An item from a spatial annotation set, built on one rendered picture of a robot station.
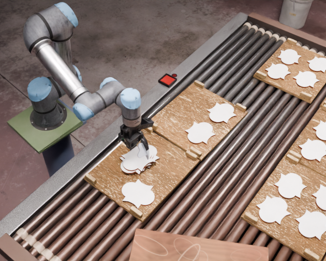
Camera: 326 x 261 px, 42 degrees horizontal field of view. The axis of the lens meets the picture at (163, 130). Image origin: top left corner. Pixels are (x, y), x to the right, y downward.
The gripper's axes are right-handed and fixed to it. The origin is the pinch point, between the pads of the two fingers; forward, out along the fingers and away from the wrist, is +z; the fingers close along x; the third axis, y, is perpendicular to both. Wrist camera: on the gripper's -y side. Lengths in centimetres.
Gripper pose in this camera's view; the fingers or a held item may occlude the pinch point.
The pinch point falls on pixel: (137, 149)
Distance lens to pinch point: 188.1
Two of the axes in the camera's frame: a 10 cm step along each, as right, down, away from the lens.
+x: 7.4, 5.1, -4.4
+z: -0.2, 6.6, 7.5
